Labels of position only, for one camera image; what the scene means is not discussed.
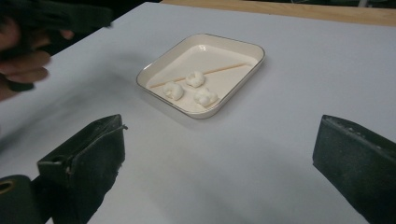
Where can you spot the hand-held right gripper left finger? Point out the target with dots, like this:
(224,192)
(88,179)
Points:
(87,155)

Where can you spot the cream square tray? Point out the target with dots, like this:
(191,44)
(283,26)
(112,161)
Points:
(224,51)

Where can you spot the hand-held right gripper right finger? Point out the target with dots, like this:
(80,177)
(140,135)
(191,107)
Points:
(358,168)

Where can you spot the white marshmallow piece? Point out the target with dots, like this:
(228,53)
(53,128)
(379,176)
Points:
(195,78)
(173,90)
(205,96)

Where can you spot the wooden skewer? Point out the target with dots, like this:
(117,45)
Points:
(224,69)

